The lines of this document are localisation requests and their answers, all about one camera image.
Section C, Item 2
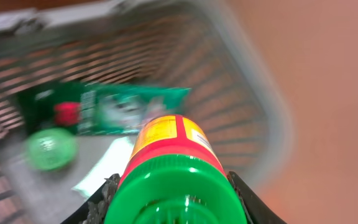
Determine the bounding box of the red sauce bottle green cap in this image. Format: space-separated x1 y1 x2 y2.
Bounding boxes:
104 115 248 224

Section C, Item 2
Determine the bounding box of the red Nescafe stick sachet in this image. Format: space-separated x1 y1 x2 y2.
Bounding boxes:
53 102 80 126

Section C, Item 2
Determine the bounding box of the green lid spice jar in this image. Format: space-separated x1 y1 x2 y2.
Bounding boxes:
25 128 77 171

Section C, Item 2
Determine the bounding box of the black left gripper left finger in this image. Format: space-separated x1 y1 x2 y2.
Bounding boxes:
61 174 121 224

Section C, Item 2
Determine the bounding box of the grey plastic mesh basket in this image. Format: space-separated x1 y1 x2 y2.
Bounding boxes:
0 1 292 223

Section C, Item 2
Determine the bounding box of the green 3M gloves packet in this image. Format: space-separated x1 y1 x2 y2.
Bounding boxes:
16 82 191 136

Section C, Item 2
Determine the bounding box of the pale teal tissue packet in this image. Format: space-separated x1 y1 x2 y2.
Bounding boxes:
71 137 134 199

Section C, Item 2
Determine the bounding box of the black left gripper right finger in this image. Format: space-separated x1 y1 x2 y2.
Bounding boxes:
227 171 287 224

